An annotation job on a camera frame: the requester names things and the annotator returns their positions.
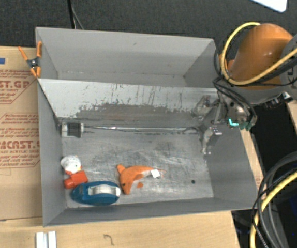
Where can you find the grey metal bin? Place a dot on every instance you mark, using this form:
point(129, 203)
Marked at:
point(143, 154)

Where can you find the white and orange toy figure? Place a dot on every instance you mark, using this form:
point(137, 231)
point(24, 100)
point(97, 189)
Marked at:
point(73, 172)

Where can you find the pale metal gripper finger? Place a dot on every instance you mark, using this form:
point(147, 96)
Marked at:
point(210, 139)
point(202, 107)

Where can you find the black and silver motor with rod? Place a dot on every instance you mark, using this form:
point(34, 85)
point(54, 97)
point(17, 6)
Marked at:
point(72, 130)

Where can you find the blue tape dispenser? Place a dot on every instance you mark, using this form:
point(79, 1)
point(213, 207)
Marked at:
point(94, 193)

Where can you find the orange toy dolphin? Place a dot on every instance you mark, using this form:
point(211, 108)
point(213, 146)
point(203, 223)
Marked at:
point(131, 176)

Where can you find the brown cardboard board red print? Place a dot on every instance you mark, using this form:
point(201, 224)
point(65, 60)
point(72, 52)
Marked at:
point(14, 128)

